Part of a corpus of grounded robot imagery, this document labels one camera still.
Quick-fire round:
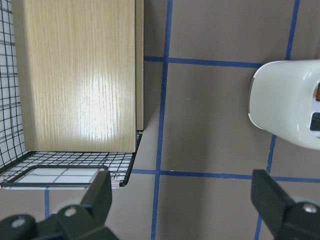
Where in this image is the bread slice in toaster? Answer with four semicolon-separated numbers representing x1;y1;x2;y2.
315;85;320;102

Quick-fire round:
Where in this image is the white two-slot toaster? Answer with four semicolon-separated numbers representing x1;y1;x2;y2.
247;59;320;150

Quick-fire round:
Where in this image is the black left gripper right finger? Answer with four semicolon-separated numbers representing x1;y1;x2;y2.
250;169;320;240

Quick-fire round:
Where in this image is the wire basket with wooden shelf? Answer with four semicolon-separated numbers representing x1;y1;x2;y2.
0;0;144;189

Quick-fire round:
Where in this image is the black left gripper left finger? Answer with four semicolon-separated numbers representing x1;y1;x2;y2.
0;170;112;240

